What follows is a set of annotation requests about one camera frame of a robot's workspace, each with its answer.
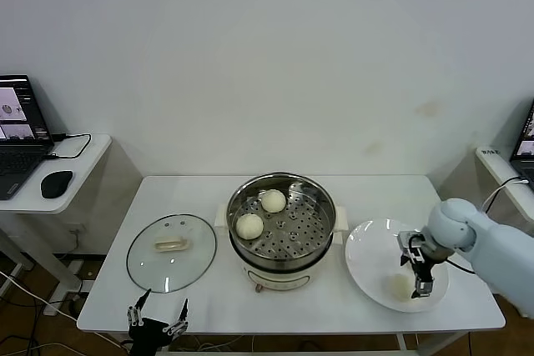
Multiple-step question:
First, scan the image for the cream electric cooker base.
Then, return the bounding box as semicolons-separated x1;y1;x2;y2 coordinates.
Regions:
228;230;335;293

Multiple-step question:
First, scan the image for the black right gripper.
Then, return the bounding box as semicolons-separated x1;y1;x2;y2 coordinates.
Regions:
399;247;437;301

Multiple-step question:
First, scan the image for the white side table with label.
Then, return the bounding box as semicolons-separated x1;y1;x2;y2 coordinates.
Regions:
437;146;534;232

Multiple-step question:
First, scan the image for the white side table with mouse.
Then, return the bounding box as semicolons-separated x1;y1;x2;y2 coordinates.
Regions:
0;133;144;316

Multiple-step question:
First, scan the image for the black computer mouse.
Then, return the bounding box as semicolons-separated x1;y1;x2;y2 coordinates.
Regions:
40;169;74;198

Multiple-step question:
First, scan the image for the black laptop with grey keyboard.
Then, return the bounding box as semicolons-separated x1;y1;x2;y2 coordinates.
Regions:
0;74;57;201

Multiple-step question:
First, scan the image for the black laptop with pink screen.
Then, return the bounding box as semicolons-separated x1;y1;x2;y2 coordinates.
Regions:
511;99;534;186

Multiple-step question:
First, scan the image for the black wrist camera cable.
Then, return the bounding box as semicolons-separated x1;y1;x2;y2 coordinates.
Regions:
444;258;476;276

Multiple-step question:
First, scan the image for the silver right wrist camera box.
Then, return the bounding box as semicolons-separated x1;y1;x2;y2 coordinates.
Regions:
397;230;418;253

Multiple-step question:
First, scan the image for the stainless steel steamer basket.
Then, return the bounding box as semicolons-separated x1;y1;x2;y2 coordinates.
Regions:
214;172;348;263

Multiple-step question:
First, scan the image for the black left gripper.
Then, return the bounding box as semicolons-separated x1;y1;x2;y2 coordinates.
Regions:
127;288;191;356

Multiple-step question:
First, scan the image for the round white plate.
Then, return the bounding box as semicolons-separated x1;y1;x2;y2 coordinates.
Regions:
344;218;451;313

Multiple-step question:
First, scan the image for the white cable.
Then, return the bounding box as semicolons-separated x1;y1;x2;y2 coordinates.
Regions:
481;175;531;213

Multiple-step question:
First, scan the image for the round glass lid cream handle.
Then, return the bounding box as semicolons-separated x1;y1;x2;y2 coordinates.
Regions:
126;213;218;293

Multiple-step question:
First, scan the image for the white steamed baozi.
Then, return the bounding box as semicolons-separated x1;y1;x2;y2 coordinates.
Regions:
384;273;413;302
260;188;288;213
235;213;265;241

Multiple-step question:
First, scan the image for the black laptop cable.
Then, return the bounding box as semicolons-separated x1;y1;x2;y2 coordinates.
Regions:
43;132;93;161

